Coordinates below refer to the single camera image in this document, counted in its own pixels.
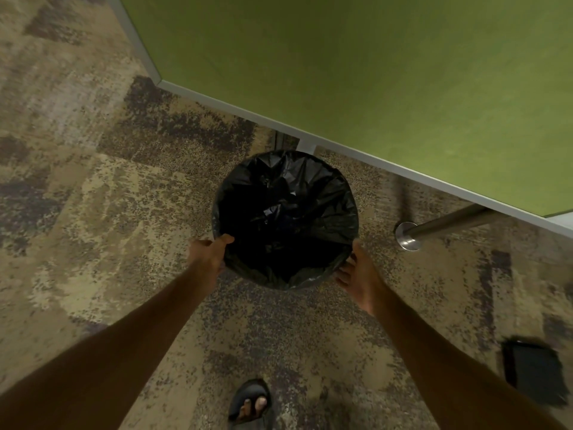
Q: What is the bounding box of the person's left forearm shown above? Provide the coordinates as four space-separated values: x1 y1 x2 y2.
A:
0 263 220 430

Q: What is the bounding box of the person's right hand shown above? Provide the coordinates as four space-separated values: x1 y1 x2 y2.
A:
333 238 386 317

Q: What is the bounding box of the white partition panel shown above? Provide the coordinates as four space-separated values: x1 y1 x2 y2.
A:
546 210 573 240

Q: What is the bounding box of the green partition panel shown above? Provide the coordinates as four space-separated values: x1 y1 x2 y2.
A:
116 0 573 218

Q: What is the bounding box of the person's right forearm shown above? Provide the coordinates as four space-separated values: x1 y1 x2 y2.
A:
369 281 567 430

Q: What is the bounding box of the person's left hand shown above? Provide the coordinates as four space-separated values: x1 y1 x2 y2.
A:
187 233 236 282

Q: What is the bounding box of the black left sandal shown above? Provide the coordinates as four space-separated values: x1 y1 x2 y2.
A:
227 379 274 428

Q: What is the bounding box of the person's left foot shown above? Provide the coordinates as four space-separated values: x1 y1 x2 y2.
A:
237 396 269 422

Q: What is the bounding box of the chrome support pole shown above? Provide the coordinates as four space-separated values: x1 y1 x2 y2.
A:
393 204 495 252

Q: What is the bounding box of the grey partition base rail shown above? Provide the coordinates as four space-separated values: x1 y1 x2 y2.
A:
105 0 573 240

